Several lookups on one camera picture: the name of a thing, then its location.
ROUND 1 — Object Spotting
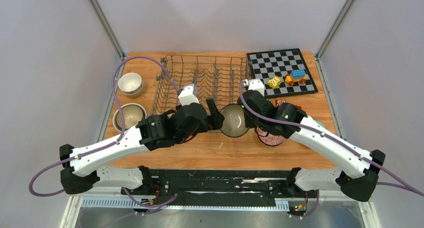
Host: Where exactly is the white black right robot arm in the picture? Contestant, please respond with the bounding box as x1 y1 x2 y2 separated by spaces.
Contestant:
237 90 386 202

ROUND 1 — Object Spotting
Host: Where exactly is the red owl toy block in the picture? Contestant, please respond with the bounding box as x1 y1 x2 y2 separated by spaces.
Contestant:
275 99 286 107

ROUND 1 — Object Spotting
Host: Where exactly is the blue white zigzag bowl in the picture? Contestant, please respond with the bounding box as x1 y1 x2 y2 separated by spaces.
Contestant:
257 128 284 147

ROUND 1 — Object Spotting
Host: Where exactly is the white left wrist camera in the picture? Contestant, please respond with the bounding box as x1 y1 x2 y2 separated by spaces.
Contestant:
178 83 199 106

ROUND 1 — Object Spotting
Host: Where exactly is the grey wire dish rack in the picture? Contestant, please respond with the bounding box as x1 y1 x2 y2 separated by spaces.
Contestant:
151 55 250 117

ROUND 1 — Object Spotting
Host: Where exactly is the black white chessboard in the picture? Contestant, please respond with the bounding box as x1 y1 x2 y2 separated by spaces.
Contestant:
246 48 318 98

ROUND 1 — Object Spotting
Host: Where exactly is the toy brick car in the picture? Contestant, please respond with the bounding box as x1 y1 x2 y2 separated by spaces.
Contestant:
284 69 308 86

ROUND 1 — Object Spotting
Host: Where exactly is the mint green leaf bowl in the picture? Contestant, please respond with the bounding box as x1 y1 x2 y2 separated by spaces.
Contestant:
315 120 327 128

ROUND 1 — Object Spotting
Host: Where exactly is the dark blue floral bowl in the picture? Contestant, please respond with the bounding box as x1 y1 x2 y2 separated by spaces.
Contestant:
220 104 249 138

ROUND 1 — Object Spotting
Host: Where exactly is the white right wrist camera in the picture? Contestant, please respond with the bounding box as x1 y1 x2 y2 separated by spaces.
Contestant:
242 78 265 96

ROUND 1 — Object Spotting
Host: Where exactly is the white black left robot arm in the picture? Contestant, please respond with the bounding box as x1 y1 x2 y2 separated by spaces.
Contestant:
59 99 225 195

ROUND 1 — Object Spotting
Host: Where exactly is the beige bowl with flower sprig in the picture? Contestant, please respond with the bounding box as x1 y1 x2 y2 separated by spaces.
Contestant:
118 72 143 93

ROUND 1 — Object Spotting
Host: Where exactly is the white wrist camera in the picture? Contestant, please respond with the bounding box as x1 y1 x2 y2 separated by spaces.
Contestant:
178 83 199 106
242 78 265 96

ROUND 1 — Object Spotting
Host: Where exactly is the teal bowl with orange flower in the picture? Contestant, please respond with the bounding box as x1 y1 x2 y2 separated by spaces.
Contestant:
112 103 148 133

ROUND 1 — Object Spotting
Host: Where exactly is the yellow owl toy block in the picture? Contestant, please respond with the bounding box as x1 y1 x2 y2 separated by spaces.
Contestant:
267 76 282 89

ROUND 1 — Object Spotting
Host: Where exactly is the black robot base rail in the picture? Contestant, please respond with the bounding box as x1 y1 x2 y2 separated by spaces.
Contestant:
127 169 317 207

